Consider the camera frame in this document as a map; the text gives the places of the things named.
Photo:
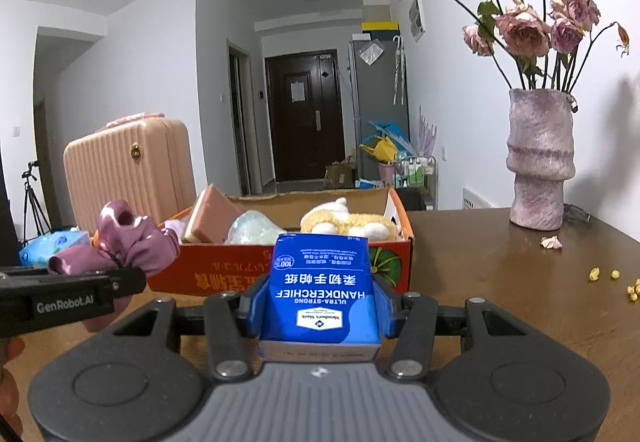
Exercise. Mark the purple branch decoration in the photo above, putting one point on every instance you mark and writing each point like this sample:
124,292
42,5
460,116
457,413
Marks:
429,132

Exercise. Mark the yellow box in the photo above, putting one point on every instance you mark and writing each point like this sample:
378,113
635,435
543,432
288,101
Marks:
381,27

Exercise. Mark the pink layered sponge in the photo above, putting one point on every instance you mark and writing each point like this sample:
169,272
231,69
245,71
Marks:
212,212

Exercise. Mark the pink textured vase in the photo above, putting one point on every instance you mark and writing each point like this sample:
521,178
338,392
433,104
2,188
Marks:
540,162

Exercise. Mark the scattered yellow crumbs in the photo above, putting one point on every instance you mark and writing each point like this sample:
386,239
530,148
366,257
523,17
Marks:
594,274

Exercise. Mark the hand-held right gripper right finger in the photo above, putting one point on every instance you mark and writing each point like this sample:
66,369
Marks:
384,317

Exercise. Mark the pink ribbed suitcase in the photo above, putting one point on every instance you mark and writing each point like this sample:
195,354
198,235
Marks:
130,172

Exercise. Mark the grey refrigerator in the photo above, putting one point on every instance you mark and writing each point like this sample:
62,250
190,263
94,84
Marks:
377,97

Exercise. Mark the blue handkerchief pack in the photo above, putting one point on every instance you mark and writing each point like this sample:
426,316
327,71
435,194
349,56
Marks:
322,292

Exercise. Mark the pink bucket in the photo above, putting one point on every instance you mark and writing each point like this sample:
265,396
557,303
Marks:
387,174

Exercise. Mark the clear plastic sleeve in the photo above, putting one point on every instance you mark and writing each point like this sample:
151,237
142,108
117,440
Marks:
371,53

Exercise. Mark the orange cardboard box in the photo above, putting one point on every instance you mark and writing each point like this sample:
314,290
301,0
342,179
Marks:
210,272

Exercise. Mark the white paper notice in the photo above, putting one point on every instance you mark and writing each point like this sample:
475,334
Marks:
298,92

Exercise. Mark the white folded umbrella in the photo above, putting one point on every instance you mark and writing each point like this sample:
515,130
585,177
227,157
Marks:
399,67

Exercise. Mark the black tripod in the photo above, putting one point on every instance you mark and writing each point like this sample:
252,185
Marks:
32,202

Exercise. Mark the person's left hand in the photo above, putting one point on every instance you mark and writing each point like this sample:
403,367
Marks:
9,392

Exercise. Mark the brown cardboard box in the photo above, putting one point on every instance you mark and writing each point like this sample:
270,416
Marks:
340,176

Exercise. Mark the purple satin scrunchie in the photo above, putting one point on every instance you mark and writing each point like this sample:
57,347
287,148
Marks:
135,242

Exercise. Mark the white radiator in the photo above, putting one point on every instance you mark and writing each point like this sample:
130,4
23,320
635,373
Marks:
477,199

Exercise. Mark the grey interior doorway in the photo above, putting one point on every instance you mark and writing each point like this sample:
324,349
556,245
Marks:
239,122

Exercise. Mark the dark brown door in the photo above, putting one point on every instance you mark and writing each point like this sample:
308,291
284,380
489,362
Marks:
305,132

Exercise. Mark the blue tissue pack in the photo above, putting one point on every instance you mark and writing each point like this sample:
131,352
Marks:
45,247

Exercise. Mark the clear plastic bag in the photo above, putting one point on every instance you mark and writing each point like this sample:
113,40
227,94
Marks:
255,228

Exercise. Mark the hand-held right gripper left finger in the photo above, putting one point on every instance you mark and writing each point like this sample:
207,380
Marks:
255,307

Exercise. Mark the white electrical panel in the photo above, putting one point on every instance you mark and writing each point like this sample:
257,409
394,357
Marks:
417,17

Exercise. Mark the black flat panel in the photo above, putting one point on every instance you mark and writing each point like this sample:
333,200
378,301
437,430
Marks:
6,192

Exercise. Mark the black eyeglasses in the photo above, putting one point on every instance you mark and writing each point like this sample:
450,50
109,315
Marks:
577,214

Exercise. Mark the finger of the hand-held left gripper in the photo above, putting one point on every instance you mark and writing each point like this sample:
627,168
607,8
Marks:
125,281

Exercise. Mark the white cart with bottles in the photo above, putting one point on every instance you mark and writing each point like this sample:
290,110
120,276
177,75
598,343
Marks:
415,172

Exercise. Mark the fallen rose petal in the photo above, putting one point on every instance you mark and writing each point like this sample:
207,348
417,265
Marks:
551,242

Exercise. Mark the dried pink roses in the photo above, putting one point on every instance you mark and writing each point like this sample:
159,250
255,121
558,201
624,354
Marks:
525,27

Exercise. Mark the yellow and white plush toy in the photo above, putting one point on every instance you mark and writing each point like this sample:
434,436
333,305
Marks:
345,222

